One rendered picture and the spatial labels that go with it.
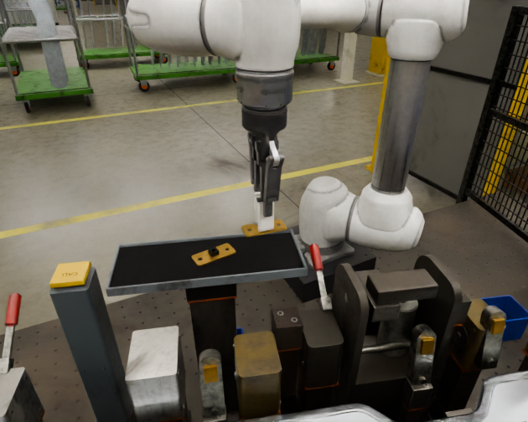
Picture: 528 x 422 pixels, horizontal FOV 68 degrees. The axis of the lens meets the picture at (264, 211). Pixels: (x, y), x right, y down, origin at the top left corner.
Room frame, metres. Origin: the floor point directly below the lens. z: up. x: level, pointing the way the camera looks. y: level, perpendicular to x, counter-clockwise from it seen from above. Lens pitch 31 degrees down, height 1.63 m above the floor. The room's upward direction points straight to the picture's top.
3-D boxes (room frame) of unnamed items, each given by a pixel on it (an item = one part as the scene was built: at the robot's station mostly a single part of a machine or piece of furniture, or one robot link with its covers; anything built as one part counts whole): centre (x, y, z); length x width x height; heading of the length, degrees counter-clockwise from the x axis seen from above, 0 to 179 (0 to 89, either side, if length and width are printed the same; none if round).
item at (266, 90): (0.63, 0.00, 1.49); 0.09 x 0.09 x 0.06
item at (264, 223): (0.62, 0.00, 1.26); 0.03 x 0.01 x 0.07; 108
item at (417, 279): (0.54, -0.24, 0.94); 0.18 x 0.13 x 0.49; 99
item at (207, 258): (0.63, 0.10, 1.17); 0.08 x 0.04 x 0.01; 123
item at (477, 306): (0.57, -0.42, 0.88); 0.11 x 0.07 x 0.37; 9
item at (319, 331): (0.53, -0.10, 0.89); 0.12 x 0.07 x 0.38; 9
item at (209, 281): (0.62, 0.11, 1.16); 0.37 x 0.14 x 0.02; 99
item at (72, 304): (0.57, 0.37, 0.92); 0.08 x 0.08 x 0.44; 9
